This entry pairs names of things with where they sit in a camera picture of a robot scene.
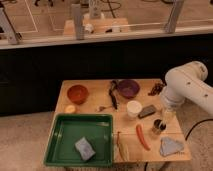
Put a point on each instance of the yellow banana toy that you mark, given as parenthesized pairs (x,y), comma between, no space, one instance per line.
(123,148)

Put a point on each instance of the dark grey eraser block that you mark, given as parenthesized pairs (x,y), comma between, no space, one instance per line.
(146,111)

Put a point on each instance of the small metal fork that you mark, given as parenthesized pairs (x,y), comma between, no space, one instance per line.
(102,108)

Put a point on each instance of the green plastic tray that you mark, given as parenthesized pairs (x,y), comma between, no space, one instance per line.
(70,130)

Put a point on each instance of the wooden board beyond barrier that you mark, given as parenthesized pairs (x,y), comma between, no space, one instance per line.
(100,26)

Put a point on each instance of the black utensil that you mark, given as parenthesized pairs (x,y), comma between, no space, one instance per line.
(113,87)

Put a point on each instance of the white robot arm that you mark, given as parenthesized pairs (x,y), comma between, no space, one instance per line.
(186,82)

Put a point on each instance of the orange bowl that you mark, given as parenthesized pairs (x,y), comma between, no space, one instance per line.
(77,94)

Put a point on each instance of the grey metal post right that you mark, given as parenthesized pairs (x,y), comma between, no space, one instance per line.
(170,26)

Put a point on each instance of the white plastic cup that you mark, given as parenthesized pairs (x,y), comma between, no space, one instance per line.
(133,108)

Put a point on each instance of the grey metal post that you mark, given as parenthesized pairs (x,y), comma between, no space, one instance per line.
(78,21)
(8,28)
(170,26)

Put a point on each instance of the red chili pepper toy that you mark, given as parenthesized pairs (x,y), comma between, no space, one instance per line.
(141,137)

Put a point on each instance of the small yellow round object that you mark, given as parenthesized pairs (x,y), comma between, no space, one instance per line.
(70,109)

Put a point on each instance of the blue grey sponge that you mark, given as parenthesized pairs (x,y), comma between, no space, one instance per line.
(85,149)

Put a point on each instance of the blue grey folded cloth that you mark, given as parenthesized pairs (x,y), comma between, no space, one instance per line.
(170,146)

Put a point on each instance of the small metal cup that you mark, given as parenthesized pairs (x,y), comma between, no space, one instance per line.
(158,127)

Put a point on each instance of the purple bowl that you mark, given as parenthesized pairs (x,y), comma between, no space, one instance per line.
(128,88)

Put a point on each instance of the grey metal post middle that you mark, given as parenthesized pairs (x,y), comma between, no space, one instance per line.
(78,21)

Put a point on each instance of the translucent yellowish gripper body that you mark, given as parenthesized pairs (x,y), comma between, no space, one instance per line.
(168,115)

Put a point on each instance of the grey metal post left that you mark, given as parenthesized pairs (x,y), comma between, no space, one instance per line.
(8,28)

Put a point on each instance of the dark brown grape bunch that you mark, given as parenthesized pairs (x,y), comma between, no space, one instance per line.
(157,88)

